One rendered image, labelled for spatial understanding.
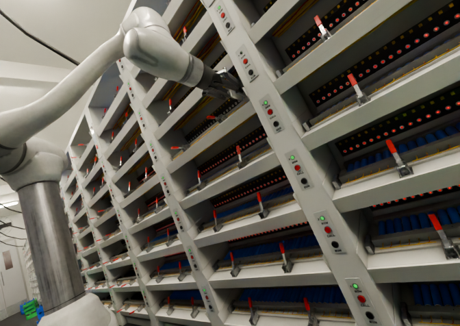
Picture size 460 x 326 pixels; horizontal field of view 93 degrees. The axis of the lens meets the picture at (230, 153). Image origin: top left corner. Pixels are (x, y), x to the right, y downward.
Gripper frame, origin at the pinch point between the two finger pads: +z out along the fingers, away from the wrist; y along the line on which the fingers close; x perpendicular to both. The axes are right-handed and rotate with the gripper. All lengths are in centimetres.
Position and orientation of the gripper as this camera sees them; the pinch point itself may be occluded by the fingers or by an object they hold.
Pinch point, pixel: (239, 94)
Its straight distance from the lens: 86.4
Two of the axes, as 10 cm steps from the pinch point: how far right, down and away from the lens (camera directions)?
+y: -6.9, 4.1, 6.0
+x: 2.2, 9.0, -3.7
